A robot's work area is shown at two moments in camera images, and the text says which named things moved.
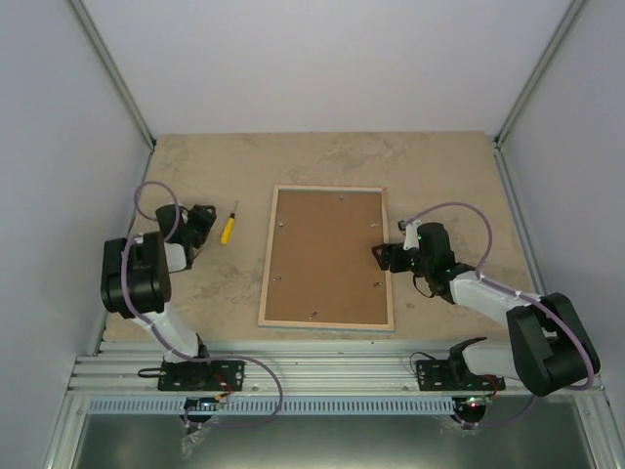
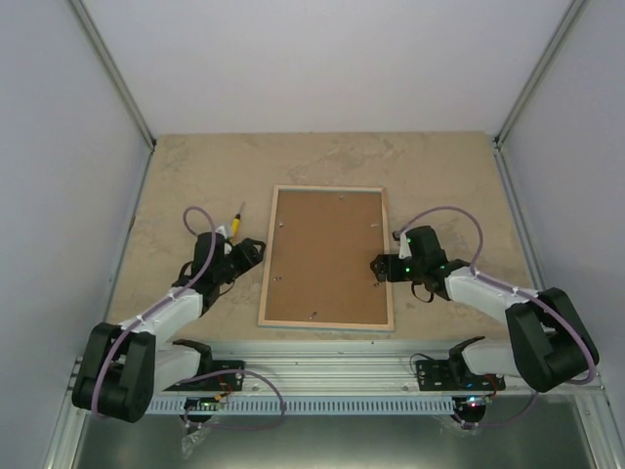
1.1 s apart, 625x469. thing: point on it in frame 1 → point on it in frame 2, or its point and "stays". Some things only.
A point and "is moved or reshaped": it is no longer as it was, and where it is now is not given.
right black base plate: x=452 y=375 stays
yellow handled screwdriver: x=229 y=228 is moved or reshaped
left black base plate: x=202 y=375 stays
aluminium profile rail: x=281 y=368 stays
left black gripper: x=205 y=220 → x=250 y=256
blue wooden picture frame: x=319 y=268 stays
